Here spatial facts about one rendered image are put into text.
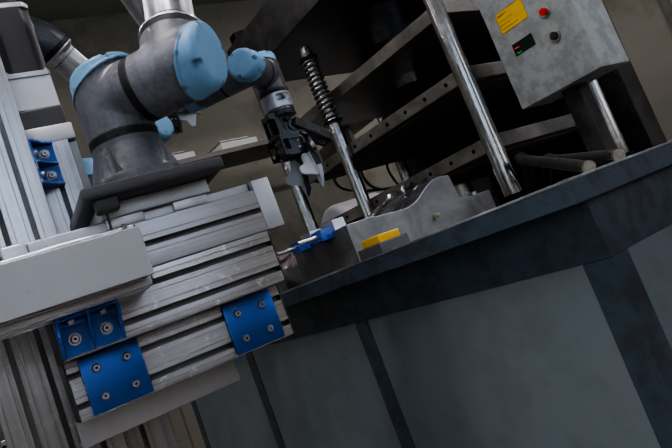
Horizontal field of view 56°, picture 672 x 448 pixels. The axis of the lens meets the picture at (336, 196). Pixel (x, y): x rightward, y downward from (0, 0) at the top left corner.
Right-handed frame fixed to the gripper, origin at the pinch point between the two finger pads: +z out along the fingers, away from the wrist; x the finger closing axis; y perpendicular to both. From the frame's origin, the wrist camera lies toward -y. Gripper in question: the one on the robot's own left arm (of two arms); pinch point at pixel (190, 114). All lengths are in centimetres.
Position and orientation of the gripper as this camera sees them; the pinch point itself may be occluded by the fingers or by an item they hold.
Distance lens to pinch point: 213.8
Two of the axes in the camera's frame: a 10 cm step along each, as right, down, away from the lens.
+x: 7.9, -2.3, -5.6
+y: 2.5, 9.7, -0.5
